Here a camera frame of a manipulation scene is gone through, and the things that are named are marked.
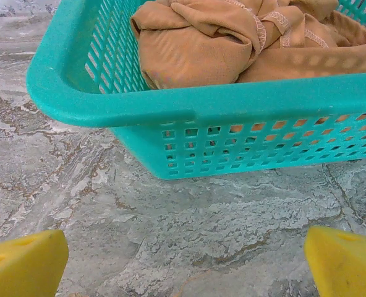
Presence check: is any tan t-shirt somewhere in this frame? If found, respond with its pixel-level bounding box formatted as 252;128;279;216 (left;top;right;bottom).
129;0;366;91

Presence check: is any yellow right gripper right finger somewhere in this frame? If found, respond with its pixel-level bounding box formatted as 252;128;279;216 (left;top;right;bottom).
304;225;366;297

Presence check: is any teal plastic slotted basket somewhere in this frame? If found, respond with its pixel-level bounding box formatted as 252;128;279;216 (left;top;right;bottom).
26;0;366;181

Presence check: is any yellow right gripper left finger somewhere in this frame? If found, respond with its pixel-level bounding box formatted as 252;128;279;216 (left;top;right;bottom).
0;229;70;297

